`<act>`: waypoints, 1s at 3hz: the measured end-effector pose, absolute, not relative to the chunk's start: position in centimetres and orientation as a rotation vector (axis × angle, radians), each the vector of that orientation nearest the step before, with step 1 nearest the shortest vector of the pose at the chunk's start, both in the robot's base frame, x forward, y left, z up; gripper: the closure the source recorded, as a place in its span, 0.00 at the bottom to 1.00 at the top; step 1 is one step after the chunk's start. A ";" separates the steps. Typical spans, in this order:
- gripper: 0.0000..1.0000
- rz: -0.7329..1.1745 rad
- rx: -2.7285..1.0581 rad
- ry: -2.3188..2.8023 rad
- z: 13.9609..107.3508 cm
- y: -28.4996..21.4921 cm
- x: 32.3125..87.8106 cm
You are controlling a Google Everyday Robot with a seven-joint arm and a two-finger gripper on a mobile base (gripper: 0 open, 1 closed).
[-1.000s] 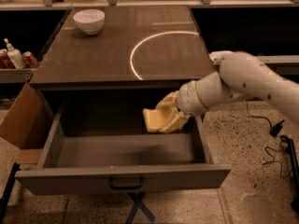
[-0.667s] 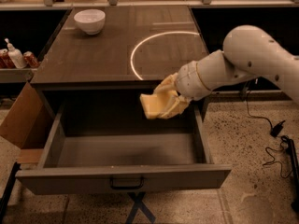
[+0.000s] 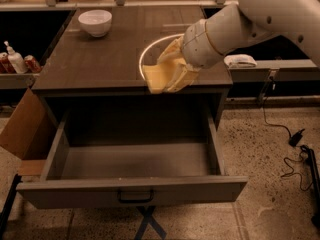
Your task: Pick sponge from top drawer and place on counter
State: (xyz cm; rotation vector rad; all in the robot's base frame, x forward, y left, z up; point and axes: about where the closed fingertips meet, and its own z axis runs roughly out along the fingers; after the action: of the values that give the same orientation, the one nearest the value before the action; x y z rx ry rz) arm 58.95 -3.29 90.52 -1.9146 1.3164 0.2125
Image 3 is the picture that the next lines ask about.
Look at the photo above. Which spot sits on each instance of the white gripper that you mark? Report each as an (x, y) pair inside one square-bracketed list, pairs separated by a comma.
[(199, 45)]

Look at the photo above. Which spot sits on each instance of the yellow sponge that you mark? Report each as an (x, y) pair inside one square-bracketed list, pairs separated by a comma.
[(157, 77)]

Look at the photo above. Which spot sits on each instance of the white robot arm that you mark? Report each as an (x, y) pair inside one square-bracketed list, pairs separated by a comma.
[(238, 25)]

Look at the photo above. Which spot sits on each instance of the grey open drawer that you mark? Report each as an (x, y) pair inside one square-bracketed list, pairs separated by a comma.
[(87, 166)]

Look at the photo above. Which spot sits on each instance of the folded white cloth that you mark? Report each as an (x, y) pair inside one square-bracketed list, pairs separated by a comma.
[(240, 61)]

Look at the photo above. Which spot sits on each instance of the dark wooden cabinet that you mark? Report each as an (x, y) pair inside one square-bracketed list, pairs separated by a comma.
[(99, 78)]

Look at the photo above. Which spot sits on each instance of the white ceramic bowl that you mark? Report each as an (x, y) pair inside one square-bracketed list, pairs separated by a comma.
[(97, 22)]

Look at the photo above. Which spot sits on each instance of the black power adapter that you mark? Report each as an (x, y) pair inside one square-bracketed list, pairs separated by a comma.
[(294, 139)]

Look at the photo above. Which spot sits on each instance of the red soda can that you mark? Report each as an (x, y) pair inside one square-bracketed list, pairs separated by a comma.
[(32, 64)]

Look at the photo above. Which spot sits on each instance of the white soap dispenser bottle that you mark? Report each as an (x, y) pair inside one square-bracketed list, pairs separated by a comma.
[(16, 59)]

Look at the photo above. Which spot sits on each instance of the red can at edge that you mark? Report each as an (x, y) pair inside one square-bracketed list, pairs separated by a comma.
[(5, 65)]

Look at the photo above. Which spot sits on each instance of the black stand at right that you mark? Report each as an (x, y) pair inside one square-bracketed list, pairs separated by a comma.
[(315, 183)]

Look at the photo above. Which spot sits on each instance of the black bar at left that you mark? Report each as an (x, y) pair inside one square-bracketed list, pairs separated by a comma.
[(6, 210)]

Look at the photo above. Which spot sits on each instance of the black drawer handle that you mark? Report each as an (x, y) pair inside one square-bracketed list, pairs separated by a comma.
[(135, 197)]

